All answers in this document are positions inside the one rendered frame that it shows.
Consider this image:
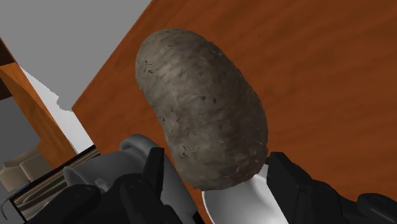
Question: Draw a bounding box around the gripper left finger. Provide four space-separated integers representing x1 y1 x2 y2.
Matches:
27 146 187 224

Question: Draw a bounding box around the brown wooden cabinet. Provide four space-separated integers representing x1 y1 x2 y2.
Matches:
0 37 78 170

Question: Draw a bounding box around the brown potato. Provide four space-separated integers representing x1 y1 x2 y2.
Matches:
135 28 269 192

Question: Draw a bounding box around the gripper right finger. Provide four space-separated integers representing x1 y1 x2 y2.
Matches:
265 151 397 224

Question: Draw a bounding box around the black framed tablet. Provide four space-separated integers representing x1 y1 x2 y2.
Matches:
8 144 102 223

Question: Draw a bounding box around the beige armchair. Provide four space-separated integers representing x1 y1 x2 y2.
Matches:
0 146 54 193

